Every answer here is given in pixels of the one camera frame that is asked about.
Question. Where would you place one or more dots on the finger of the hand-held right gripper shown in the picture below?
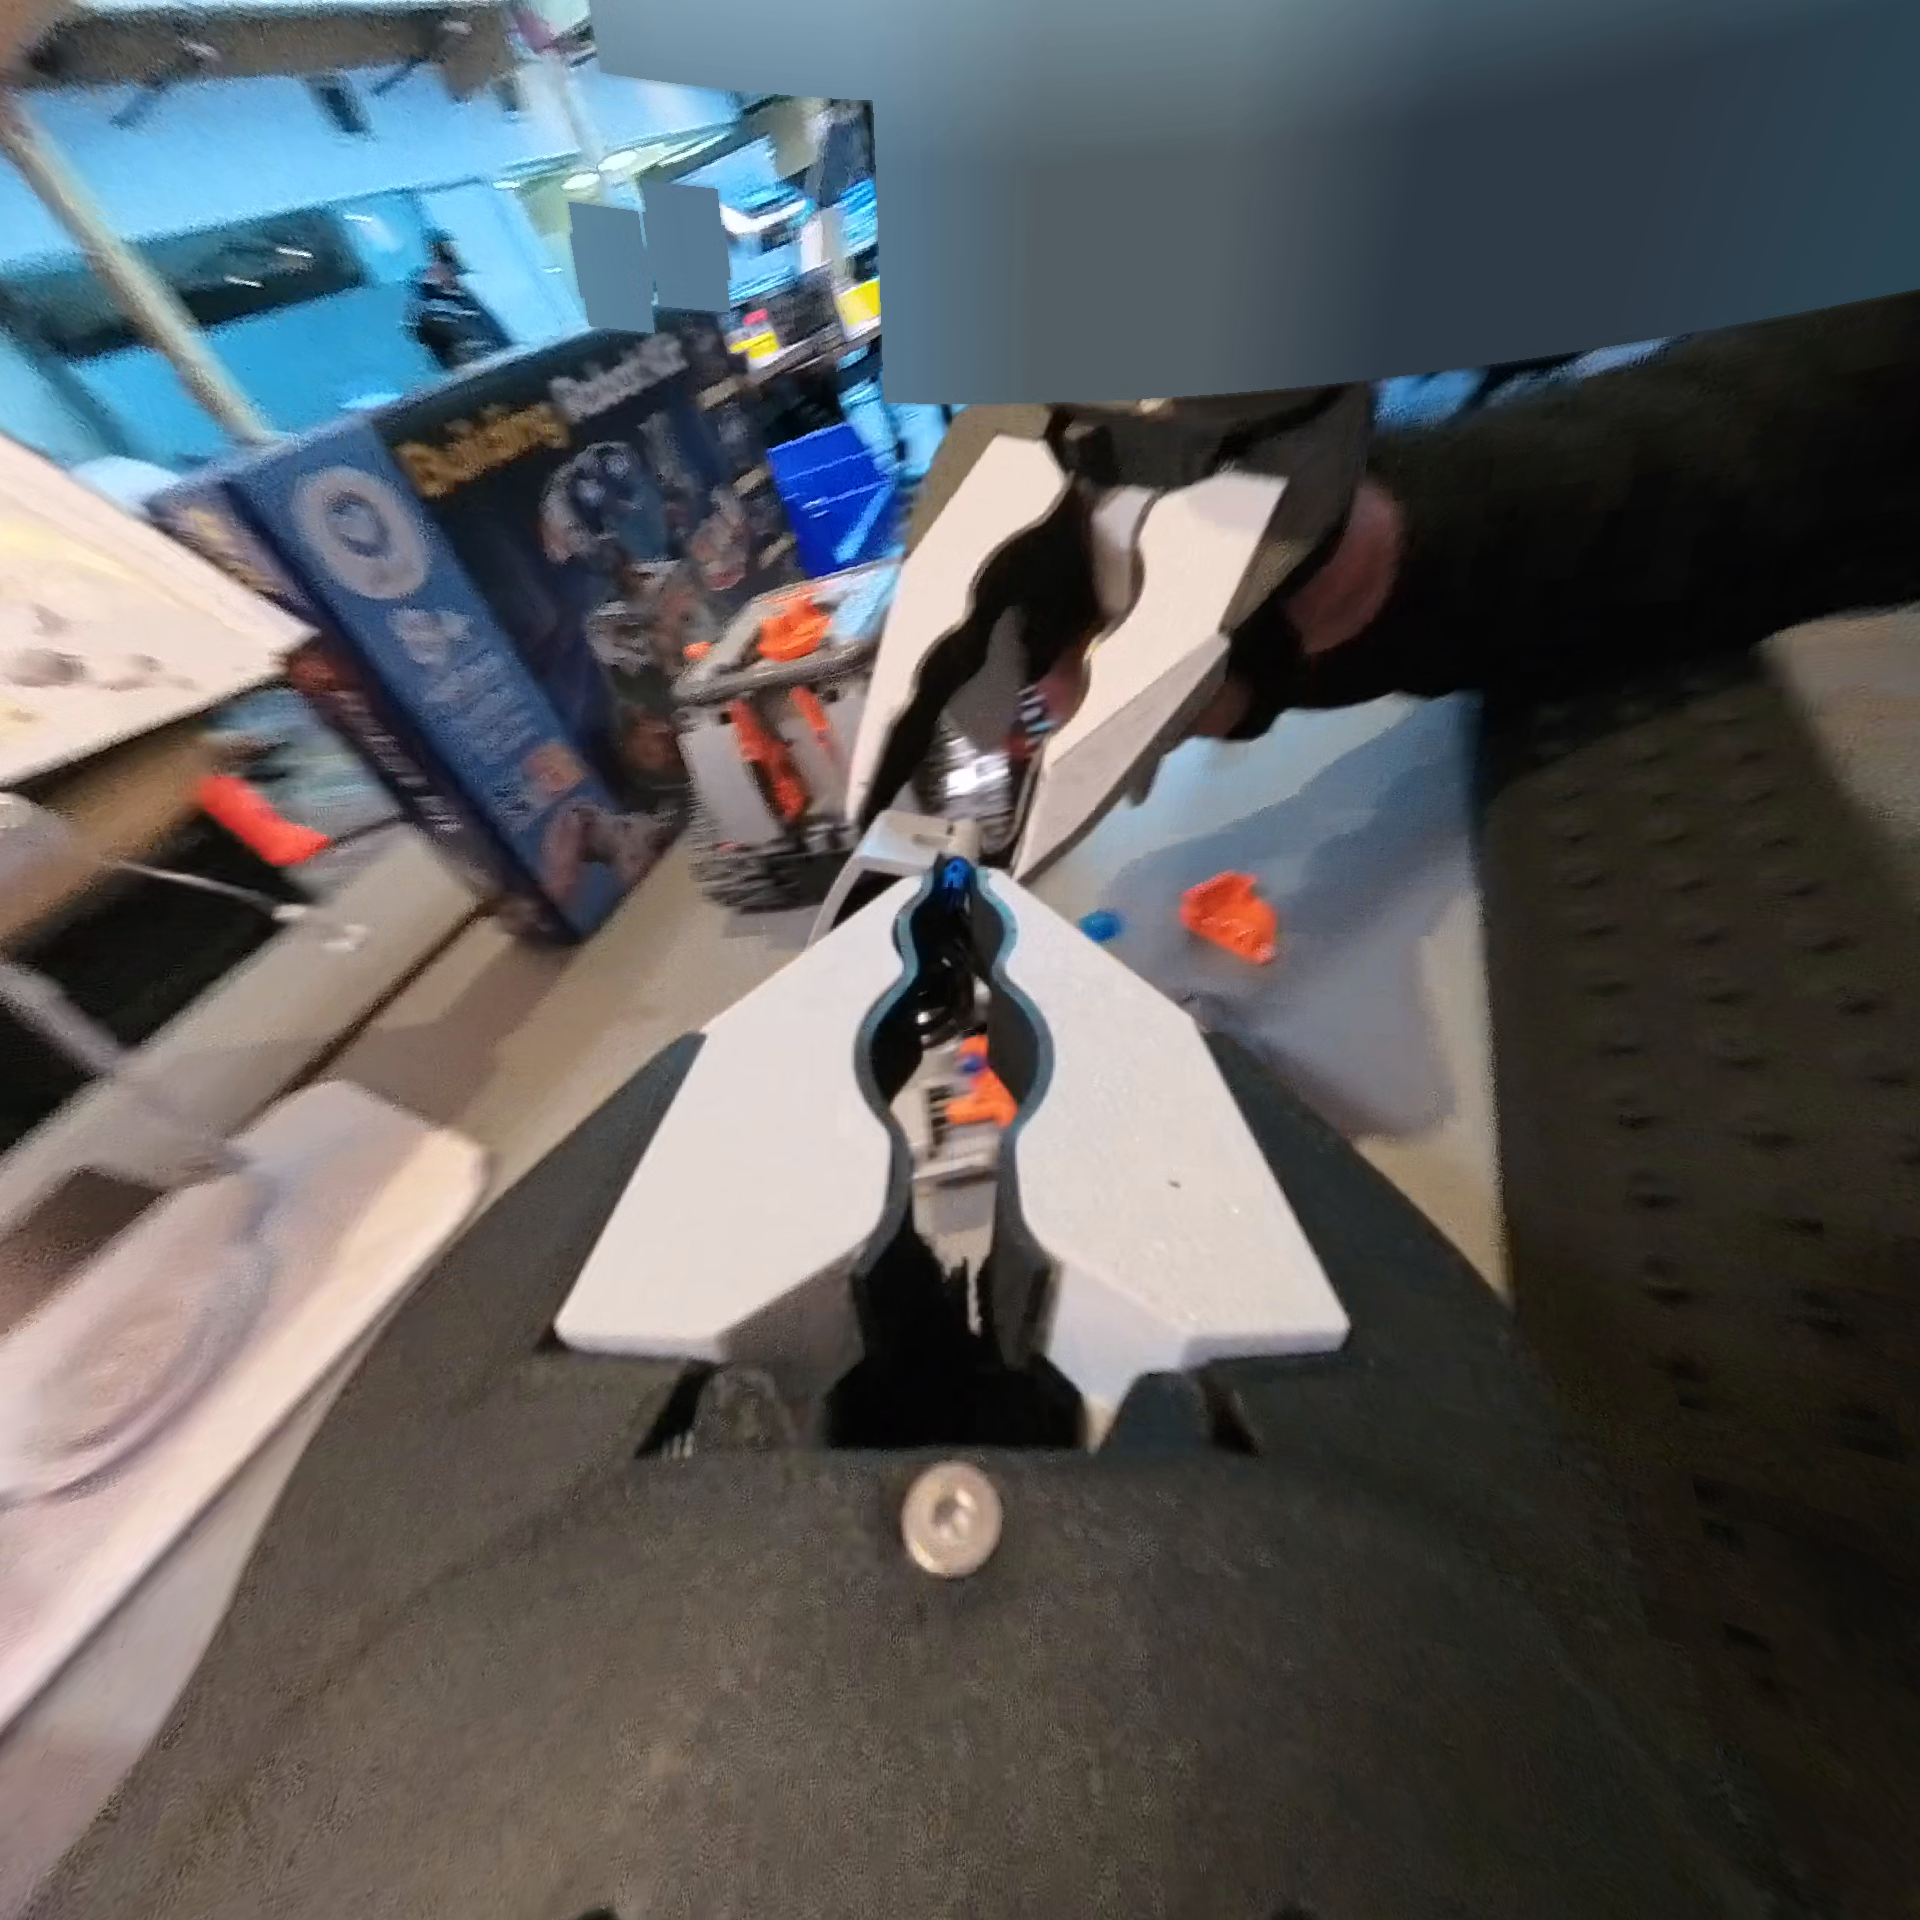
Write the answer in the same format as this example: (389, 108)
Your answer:
(1184, 599)
(945, 570)

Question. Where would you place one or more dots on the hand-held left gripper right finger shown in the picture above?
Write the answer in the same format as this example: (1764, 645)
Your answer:
(1171, 1202)

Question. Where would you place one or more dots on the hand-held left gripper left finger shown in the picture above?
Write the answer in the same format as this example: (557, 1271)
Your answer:
(735, 1202)

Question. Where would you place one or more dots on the black toy wheel hub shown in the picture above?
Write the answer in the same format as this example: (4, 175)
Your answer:
(945, 975)

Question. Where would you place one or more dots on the blue connector pin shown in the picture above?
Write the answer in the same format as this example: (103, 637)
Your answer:
(952, 886)

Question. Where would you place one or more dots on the person's right forearm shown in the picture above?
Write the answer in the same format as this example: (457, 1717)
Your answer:
(1651, 495)

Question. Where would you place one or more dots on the person's right hand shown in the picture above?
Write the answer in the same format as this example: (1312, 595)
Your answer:
(1357, 570)

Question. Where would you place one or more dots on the blue plastic bin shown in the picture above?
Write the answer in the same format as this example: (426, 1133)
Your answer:
(832, 495)

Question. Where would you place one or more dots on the grey orange axle assembly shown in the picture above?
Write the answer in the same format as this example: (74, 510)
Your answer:
(961, 1110)

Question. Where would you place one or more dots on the tracked toy brick robot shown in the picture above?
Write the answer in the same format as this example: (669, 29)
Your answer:
(764, 720)

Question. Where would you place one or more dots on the clear blue round stud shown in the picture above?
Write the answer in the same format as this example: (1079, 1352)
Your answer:
(1101, 925)

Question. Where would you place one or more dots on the orange brick piece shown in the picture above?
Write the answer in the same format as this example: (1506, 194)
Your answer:
(1231, 915)

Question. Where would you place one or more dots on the grey dome brick assembly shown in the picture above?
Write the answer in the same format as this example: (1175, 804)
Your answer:
(885, 862)

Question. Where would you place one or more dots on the blue toy kit box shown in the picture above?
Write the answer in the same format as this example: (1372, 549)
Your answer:
(480, 629)

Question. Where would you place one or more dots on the black dimpled mat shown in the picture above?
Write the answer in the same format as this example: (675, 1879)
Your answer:
(1695, 1125)

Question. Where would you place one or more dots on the open instruction booklet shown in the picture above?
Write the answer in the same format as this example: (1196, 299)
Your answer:
(119, 629)

